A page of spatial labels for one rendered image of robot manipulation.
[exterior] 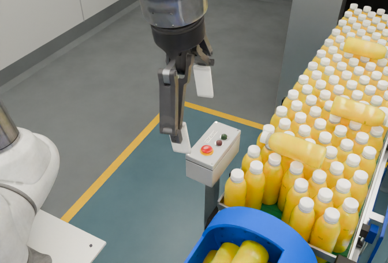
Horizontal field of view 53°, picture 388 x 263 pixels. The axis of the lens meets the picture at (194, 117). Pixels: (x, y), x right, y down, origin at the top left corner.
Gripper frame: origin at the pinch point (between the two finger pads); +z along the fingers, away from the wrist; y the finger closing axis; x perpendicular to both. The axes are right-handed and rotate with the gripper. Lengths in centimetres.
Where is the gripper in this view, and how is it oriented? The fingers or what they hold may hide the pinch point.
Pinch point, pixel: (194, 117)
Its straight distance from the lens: 67.5
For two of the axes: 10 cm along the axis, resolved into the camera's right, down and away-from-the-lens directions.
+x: 9.5, 1.3, -2.9
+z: 1.2, 7.0, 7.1
